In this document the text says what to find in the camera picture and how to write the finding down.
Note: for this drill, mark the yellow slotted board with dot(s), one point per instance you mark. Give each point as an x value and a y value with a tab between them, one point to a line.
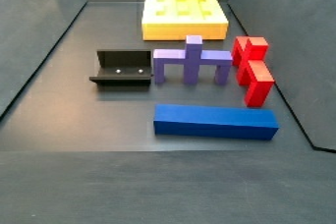
172	19

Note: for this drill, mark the purple comb-shaped block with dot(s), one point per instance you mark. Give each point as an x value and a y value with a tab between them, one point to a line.
192	57

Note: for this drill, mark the black angle bracket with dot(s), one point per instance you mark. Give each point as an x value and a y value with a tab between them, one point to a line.
123	67

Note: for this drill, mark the red stepped block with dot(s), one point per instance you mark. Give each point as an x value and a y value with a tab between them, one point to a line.
253	75

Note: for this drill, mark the blue rectangular block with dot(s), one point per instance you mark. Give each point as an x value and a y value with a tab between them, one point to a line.
216	122

